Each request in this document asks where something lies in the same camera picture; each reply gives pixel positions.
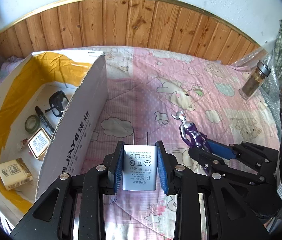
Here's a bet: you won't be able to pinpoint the purple silver action figure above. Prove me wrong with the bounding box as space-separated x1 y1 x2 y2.
171 111 212 175

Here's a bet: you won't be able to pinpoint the black glasses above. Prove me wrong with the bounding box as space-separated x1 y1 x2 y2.
44 90 69 118

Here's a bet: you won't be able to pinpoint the small white tube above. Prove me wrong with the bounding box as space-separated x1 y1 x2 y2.
16 138 28 151

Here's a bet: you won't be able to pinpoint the white power adapter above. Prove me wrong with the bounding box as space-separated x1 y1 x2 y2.
122 132 157 191

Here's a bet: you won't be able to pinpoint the green tape roll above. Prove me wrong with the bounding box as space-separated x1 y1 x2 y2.
24 114 41 134

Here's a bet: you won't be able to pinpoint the bubble wrap sheet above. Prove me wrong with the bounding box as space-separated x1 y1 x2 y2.
231 47 282 140

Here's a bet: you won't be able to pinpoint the wooden headboard panel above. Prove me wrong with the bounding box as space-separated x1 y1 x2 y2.
0 0 258 64

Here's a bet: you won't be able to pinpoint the gold tissue pack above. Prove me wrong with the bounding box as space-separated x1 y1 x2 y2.
0 158 33 191

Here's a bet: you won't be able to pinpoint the pink cartoon bed quilt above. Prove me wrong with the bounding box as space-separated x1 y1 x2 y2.
0 45 281 240

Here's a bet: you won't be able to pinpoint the gold metal tin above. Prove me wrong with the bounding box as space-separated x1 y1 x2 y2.
27 127 51 161

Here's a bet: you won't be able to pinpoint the glass tea bottle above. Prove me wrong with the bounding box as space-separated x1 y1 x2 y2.
239 60 271 100

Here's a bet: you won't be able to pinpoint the white cardboard box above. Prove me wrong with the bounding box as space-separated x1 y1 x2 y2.
0 49 107 225

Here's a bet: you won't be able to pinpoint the black marker pen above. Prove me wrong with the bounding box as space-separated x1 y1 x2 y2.
35 106 55 135

